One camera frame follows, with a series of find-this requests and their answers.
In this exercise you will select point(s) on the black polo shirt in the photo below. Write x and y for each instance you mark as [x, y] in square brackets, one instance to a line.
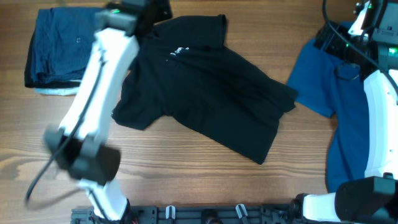
[184, 70]

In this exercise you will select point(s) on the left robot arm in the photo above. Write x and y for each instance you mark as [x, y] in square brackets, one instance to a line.
[78, 146]

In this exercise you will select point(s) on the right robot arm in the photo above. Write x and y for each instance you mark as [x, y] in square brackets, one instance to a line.
[369, 44]

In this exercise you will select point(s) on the blue polo shirt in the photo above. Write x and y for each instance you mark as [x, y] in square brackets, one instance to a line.
[330, 87]

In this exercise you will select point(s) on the folded light denim garment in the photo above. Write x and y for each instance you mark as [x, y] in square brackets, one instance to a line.
[57, 91]

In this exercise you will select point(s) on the folded dark blue shorts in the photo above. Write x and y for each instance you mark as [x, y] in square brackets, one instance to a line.
[62, 43]

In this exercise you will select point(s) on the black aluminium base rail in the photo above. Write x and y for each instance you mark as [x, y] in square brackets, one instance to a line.
[265, 214]

